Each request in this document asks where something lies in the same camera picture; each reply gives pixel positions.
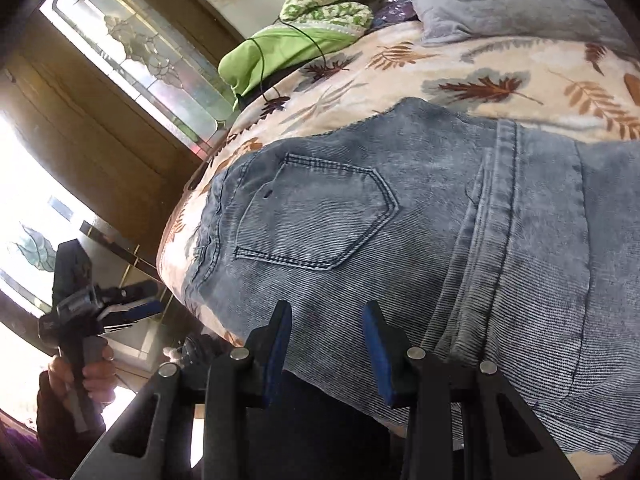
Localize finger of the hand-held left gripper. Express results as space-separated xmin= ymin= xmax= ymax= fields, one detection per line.
xmin=102 ymin=280 xmax=160 ymax=306
xmin=97 ymin=299 xmax=164 ymax=335

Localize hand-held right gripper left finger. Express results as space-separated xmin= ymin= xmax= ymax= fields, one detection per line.
xmin=70 ymin=300 xmax=293 ymax=480

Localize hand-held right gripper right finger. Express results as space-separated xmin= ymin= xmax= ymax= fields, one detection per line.
xmin=362 ymin=301 xmax=583 ymax=480

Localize grey-blue denim pants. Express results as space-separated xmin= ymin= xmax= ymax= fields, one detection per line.
xmin=181 ymin=96 xmax=640 ymax=471

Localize person's left forearm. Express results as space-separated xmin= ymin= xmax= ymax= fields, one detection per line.
xmin=36 ymin=370 xmax=107 ymax=466

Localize person's left hand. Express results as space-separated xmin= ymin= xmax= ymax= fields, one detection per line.
xmin=46 ymin=342 xmax=117 ymax=407

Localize frosted glass window panel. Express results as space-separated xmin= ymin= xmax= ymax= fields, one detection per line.
xmin=0 ymin=110 xmax=166 ymax=376

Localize person's purple garment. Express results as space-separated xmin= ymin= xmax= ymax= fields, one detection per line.
xmin=0 ymin=410 xmax=56 ymax=480

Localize dark wooden door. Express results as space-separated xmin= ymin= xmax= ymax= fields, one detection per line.
xmin=0 ymin=0 xmax=246 ymax=271

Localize stained glass door panel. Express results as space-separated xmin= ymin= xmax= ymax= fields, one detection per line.
xmin=40 ymin=0 xmax=236 ymax=148

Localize green patterned blanket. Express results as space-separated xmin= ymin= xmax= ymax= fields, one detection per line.
xmin=218 ymin=25 xmax=361 ymax=101

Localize leaf-print bedspread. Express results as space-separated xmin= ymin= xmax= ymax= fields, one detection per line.
xmin=157 ymin=20 xmax=640 ymax=466

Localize purple plastic bag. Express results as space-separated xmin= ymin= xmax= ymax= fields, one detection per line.
xmin=372 ymin=0 xmax=418 ymax=28

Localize black cable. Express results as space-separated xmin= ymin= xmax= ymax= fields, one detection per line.
xmin=232 ymin=20 xmax=333 ymax=111

